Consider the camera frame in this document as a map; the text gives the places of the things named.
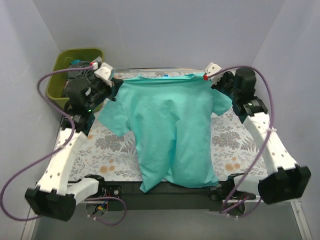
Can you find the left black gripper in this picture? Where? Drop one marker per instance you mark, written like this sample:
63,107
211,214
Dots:
110,88

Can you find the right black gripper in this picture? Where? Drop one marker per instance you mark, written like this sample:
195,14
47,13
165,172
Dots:
219,83

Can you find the teal t shirt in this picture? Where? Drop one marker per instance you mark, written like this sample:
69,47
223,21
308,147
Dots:
170,118

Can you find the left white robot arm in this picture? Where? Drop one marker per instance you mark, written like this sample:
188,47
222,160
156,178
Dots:
54,195

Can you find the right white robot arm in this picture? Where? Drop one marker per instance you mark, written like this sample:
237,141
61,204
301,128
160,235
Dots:
274,175

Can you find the grey t shirt in bin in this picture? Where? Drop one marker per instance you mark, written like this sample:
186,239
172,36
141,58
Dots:
86,77

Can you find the clear plastic bag in bin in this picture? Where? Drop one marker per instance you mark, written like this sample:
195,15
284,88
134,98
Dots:
97,61

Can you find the green plastic laundry bin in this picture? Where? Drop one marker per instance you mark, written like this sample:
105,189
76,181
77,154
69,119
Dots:
57,82

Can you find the floral table mat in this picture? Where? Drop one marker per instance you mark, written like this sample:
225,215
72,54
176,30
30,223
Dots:
114,157

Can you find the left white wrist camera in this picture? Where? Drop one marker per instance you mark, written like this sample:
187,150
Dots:
105,72

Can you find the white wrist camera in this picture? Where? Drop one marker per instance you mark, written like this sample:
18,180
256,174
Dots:
213,73
105,72

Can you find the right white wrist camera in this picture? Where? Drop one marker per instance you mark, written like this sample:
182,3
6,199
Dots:
213,73

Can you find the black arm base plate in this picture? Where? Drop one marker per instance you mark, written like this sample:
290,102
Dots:
164,196

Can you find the aluminium frame rail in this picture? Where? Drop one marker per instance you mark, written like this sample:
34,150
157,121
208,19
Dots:
281,221

